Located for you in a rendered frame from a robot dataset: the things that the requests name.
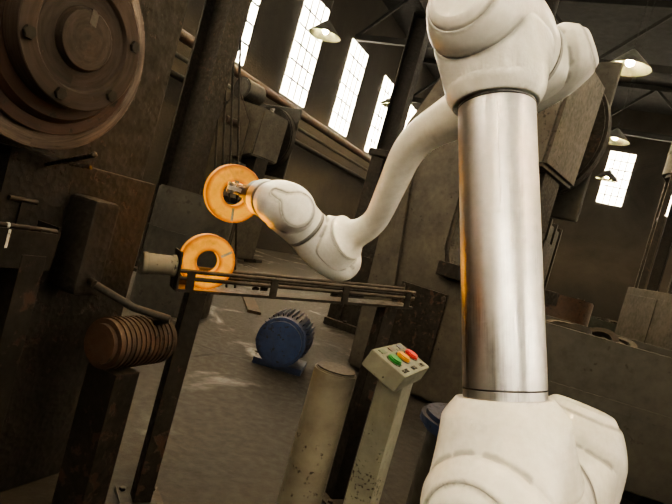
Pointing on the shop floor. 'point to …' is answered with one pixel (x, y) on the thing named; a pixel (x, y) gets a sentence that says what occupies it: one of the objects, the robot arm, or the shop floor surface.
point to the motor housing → (107, 402)
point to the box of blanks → (619, 395)
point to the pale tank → (656, 224)
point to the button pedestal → (382, 423)
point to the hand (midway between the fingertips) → (235, 187)
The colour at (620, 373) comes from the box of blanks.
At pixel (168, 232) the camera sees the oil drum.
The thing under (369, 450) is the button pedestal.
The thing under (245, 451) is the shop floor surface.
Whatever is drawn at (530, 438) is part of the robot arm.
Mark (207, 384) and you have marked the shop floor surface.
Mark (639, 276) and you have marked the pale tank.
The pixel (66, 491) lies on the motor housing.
